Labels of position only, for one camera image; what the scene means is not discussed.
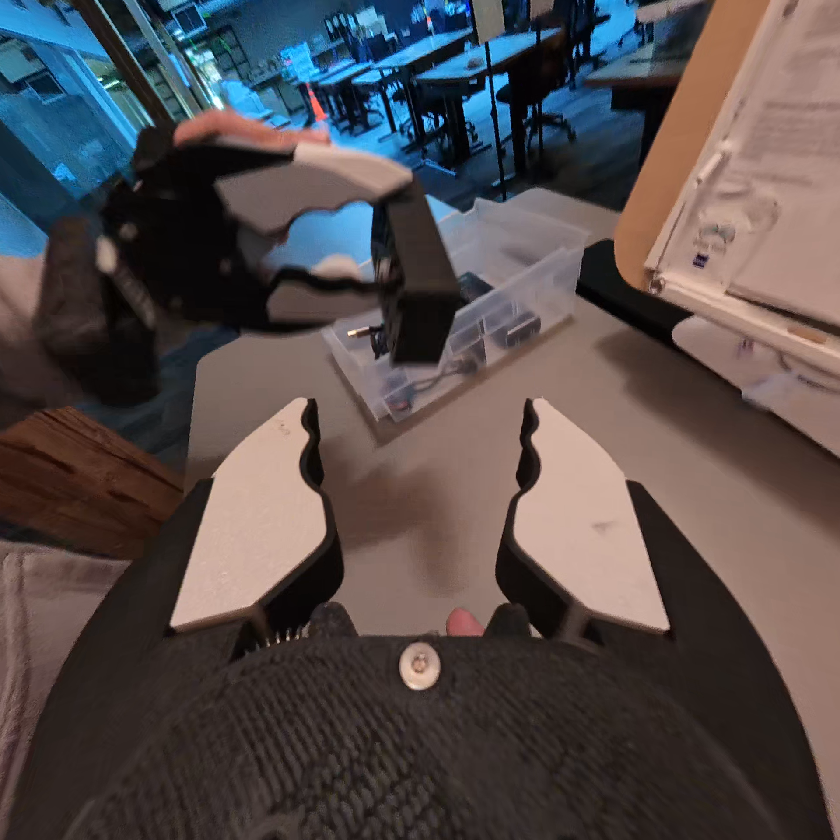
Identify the white table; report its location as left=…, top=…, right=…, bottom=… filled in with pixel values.
left=413, top=29, right=567, bottom=175
left=351, top=29, right=475, bottom=142

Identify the wooden desk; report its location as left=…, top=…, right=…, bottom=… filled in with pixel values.
left=584, top=39, right=690, bottom=114

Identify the tangle of cables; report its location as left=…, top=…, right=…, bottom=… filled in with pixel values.
left=377, top=354, right=490, bottom=417

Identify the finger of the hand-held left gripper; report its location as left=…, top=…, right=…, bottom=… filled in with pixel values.
left=266, top=262, right=395, bottom=332
left=213, top=141, right=416, bottom=237

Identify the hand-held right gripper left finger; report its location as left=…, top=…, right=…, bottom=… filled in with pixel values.
left=168, top=397, right=345, bottom=636

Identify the person's left forearm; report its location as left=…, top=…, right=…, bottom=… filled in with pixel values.
left=0, top=252, right=73, bottom=404

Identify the black office chair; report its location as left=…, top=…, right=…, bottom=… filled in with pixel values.
left=495, top=26, right=577, bottom=179

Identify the clear plastic organizer box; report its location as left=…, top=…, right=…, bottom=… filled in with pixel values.
left=322, top=187, right=588, bottom=424

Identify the glossy black USB hub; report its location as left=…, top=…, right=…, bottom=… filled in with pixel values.
left=371, top=177, right=462, bottom=365

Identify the person's left hand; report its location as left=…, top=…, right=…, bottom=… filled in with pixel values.
left=172, top=108, right=332, bottom=151

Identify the black pad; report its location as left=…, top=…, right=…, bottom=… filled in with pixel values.
left=576, top=239, right=693, bottom=349

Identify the wooden clipboard with papers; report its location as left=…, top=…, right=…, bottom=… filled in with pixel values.
left=613, top=0, right=840, bottom=342

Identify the dark wooden beam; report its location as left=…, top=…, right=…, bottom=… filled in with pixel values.
left=0, top=406, right=186, bottom=560

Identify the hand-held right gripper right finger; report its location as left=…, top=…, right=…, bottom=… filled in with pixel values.
left=495, top=395, right=672, bottom=643

